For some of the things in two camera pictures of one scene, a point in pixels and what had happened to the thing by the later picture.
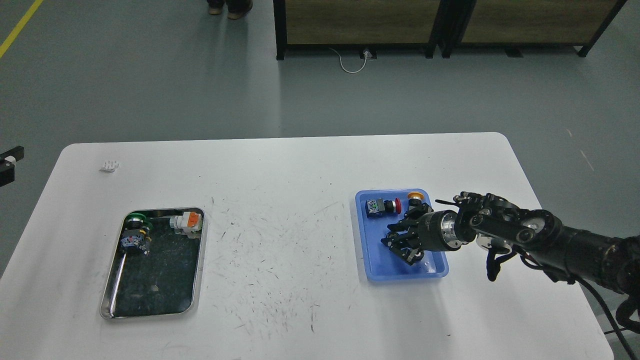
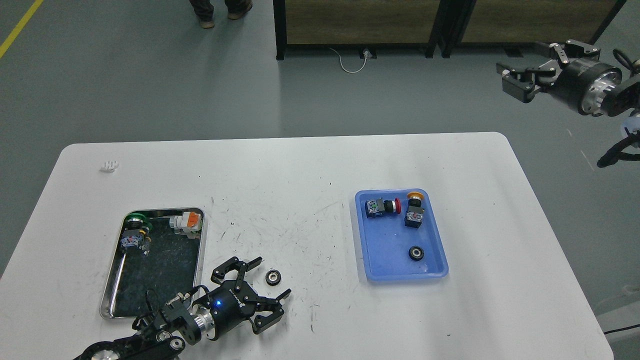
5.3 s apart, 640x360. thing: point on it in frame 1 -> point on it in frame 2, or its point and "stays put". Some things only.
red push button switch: [375, 207] stays put
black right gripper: [433, 231] -> [583, 82]
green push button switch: [137, 234] stays put
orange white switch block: [189, 224] stays put
